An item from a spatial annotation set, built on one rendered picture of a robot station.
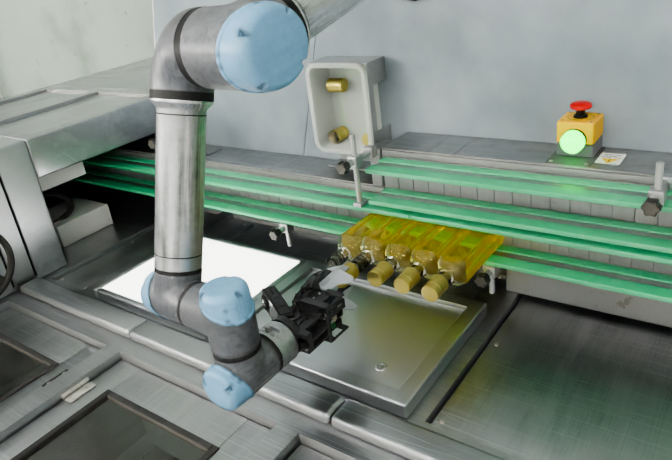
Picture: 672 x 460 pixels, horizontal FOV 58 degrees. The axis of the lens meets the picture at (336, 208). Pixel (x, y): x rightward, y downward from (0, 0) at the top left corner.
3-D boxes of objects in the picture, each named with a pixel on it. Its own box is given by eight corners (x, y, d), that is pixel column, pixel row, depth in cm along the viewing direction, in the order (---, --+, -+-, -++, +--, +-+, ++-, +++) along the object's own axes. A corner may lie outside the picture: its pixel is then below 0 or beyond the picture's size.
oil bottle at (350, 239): (387, 221, 146) (335, 262, 131) (385, 200, 144) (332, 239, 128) (407, 225, 143) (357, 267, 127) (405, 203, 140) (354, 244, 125)
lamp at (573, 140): (562, 149, 120) (557, 154, 117) (562, 127, 118) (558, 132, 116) (586, 151, 117) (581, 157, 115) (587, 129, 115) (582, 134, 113)
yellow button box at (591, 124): (567, 143, 126) (555, 155, 121) (568, 107, 123) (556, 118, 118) (603, 145, 122) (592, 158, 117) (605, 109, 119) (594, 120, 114)
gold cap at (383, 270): (379, 274, 121) (367, 285, 118) (377, 258, 120) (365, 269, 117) (394, 278, 119) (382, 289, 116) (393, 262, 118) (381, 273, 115)
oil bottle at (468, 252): (479, 237, 133) (433, 285, 117) (478, 214, 130) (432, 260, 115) (504, 242, 129) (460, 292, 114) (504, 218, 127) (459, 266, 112)
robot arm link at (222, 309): (170, 287, 91) (187, 347, 95) (221, 306, 84) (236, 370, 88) (210, 263, 96) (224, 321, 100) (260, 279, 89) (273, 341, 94)
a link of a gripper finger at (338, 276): (368, 272, 115) (341, 303, 109) (342, 266, 118) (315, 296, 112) (365, 259, 113) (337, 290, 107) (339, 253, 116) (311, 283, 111)
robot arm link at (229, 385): (229, 377, 87) (240, 423, 90) (279, 335, 95) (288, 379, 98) (192, 361, 92) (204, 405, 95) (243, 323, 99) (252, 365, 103)
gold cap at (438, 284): (450, 278, 111) (439, 290, 108) (447, 293, 113) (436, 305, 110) (433, 271, 113) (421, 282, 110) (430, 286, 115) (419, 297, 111)
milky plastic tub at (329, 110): (335, 140, 162) (315, 151, 156) (324, 55, 153) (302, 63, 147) (392, 146, 152) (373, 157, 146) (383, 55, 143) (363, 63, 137)
